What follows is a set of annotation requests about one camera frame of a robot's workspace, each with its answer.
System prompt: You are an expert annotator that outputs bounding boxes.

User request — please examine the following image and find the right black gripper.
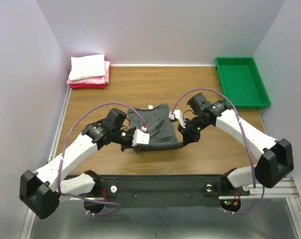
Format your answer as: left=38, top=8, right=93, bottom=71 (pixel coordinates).
left=178, top=115, right=211, bottom=144

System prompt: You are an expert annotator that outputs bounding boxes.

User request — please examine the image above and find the dark grey t-shirt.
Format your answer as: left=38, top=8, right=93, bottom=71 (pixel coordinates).
left=134, top=104, right=183, bottom=153

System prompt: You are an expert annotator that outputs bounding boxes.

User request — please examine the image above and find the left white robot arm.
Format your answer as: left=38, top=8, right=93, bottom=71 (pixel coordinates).
left=19, top=108, right=149, bottom=219

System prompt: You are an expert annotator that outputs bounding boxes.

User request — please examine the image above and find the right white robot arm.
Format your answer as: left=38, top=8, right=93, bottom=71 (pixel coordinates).
left=168, top=93, right=294, bottom=194

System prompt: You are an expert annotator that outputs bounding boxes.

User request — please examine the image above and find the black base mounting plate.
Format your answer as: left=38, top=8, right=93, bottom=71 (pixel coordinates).
left=72, top=175, right=251, bottom=209

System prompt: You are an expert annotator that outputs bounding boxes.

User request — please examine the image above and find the pink folded t-shirt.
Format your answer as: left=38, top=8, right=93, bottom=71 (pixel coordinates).
left=67, top=61, right=111, bottom=85

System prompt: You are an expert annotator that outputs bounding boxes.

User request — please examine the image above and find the green plastic tray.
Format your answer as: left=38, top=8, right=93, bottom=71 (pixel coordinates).
left=215, top=57, right=271, bottom=110

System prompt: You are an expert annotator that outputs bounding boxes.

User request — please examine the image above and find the red folded t-shirt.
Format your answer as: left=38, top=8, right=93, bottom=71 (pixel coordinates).
left=69, top=84, right=106, bottom=89

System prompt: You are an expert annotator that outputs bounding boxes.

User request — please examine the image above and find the white folded t-shirt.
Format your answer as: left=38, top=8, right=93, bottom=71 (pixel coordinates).
left=68, top=54, right=106, bottom=81

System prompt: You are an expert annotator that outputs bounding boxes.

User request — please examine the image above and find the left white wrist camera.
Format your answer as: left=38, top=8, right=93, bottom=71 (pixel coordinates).
left=132, top=126, right=150, bottom=147

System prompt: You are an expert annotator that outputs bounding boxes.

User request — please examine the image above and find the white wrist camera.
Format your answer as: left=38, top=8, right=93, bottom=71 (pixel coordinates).
left=168, top=110, right=186, bottom=128
left=132, top=126, right=150, bottom=147

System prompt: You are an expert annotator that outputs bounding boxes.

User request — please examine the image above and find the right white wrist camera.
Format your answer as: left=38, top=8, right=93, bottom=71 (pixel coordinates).
left=168, top=110, right=186, bottom=128

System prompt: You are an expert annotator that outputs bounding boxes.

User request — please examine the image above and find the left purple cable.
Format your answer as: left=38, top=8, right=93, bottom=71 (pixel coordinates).
left=57, top=103, right=149, bottom=217

